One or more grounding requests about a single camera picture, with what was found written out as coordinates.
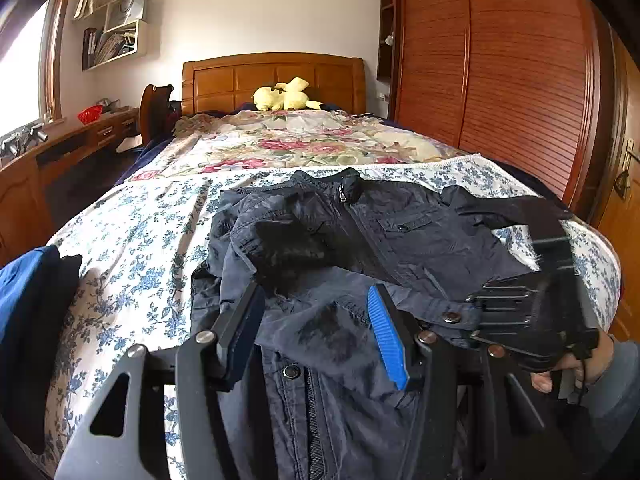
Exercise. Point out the yellow plush toy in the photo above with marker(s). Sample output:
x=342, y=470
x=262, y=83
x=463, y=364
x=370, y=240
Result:
x=280, y=96

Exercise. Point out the wooden desk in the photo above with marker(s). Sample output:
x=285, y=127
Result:
x=25, y=185

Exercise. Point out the navy blanket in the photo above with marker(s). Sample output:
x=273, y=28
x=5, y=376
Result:
x=147, y=155

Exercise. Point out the grey metal desk gadget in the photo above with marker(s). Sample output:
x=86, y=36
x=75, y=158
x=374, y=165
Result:
x=22, y=140

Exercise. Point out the wooden door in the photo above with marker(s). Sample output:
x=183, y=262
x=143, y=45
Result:
x=622, y=240

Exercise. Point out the wooden slatted wardrobe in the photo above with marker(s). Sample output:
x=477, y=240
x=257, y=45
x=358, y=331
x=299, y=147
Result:
x=500, y=70

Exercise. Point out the red bowl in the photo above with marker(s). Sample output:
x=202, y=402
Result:
x=90, y=115

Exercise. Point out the folded black cloth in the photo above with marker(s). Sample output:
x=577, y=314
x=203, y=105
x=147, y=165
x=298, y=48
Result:
x=47, y=320

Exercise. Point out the dark navy jacket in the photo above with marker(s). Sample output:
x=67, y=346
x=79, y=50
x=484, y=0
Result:
x=400, y=240

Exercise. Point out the wooden bed headboard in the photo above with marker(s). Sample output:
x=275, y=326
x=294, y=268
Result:
x=225, y=80

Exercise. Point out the pink floral quilt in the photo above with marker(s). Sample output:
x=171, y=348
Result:
x=300, y=140

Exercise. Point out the white wall shelf with books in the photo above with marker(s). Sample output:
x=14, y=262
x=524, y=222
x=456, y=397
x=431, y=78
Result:
x=117, y=35

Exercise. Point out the folded blue cloth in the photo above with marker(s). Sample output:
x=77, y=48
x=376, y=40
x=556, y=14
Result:
x=20, y=290

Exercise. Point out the narrow open wooden shelf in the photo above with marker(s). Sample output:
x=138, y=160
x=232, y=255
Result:
x=386, y=25

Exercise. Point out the window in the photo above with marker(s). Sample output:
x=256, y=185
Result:
x=25, y=70

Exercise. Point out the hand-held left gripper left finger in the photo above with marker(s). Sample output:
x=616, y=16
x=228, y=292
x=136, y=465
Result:
x=245, y=320

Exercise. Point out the person's right hand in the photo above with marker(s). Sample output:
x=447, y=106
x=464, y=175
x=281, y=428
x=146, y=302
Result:
x=597, y=355

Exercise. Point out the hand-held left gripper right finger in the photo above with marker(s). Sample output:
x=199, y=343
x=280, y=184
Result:
x=386, y=330

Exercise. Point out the blue floral bed sheet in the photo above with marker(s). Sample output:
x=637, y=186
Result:
x=140, y=240

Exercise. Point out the person's right forearm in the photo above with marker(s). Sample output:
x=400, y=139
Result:
x=612, y=410

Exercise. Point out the wooden chair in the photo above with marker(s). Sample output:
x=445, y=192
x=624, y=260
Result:
x=154, y=110

